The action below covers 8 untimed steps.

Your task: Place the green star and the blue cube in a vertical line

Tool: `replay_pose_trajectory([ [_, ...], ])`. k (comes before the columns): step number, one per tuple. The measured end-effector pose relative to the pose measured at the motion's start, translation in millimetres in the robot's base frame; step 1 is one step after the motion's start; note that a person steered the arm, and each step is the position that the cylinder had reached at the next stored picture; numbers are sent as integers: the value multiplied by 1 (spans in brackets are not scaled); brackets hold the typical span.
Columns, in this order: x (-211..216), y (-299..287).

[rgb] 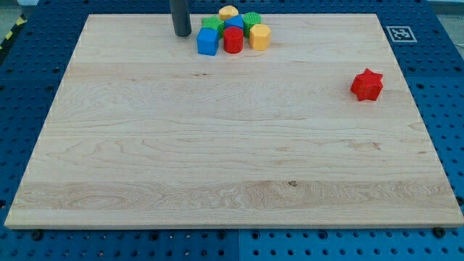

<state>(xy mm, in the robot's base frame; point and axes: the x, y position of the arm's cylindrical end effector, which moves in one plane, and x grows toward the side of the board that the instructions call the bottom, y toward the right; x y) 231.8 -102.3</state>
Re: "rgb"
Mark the yellow black hazard tape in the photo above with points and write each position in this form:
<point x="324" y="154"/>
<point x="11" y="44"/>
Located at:
<point x="13" y="33"/>

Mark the blue cube block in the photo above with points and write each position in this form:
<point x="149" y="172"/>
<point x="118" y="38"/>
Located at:
<point x="207" y="41"/>

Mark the green star block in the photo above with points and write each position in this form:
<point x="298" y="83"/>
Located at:
<point x="215" y="23"/>

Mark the light wooden board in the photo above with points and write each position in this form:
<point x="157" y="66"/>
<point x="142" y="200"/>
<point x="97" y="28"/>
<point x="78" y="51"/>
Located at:
<point x="146" y="133"/>

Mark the small blue block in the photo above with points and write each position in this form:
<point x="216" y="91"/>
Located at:
<point x="236" y="21"/>

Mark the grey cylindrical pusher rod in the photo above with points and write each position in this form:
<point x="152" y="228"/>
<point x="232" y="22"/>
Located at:
<point x="180" y="14"/>

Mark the yellow rounded block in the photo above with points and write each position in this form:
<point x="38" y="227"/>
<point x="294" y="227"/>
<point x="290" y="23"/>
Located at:
<point x="227" y="12"/>

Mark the red star block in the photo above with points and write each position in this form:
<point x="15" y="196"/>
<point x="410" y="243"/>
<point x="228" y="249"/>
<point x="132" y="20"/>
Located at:
<point x="367" y="85"/>

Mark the white fiducial marker tag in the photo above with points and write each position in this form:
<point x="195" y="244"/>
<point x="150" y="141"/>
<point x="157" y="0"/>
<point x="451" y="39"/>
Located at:
<point x="401" y="34"/>

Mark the red cylinder block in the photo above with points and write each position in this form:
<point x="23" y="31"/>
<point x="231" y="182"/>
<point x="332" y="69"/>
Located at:
<point x="233" y="40"/>

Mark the yellow octagonal block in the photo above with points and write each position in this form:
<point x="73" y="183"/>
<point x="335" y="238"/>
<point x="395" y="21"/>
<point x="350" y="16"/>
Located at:
<point x="260" y="37"/>

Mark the green ridged cylinder block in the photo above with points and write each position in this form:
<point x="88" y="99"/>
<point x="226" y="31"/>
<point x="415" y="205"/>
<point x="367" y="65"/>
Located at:
<point x="249" y="20"/>

